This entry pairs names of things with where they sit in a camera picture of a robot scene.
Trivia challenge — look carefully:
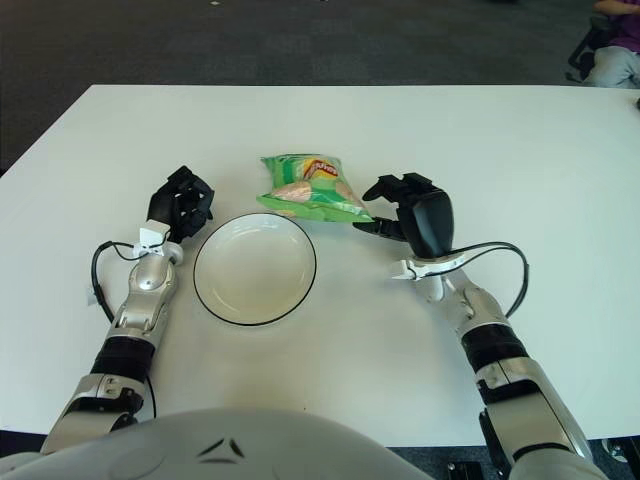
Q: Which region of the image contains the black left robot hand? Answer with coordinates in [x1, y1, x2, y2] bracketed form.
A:
[147, 165, 217, 244]

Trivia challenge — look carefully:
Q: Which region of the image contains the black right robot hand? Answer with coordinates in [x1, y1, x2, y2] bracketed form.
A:
[352, 172, 457, 261]

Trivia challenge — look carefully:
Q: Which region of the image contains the green chips bag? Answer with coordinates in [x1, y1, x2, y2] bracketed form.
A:
[255, 153, 375, 224]

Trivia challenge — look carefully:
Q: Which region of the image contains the white plate black rim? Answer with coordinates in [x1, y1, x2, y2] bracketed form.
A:
[193, 213, 318, 329]

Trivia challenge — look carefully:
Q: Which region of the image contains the black office chair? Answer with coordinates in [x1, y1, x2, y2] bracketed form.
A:
[564, 14, 609, 81]

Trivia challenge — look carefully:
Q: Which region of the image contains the person in purple shirt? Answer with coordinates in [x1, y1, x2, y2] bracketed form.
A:
[582, 0, 640, 90]

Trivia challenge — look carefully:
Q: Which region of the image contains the grey robot torso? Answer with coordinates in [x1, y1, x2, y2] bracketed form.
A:
[0, 407, 436, 480]

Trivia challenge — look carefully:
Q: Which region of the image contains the black stand foot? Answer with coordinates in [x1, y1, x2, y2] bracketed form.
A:
[447, 460, 484, 480]

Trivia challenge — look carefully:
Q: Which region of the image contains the black chair caster wheel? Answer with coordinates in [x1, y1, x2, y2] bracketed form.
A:
[602, 435, 640, 461]

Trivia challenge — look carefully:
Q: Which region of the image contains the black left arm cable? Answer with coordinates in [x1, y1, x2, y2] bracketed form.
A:
[89, 240, 166, 324]

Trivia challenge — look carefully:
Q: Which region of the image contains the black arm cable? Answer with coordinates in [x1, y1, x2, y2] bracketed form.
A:
[444, 242, 530, 321]
[89, 240, 166, 324]

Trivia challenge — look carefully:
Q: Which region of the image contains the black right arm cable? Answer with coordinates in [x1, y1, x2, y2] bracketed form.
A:
[444, 242, 530, 321]

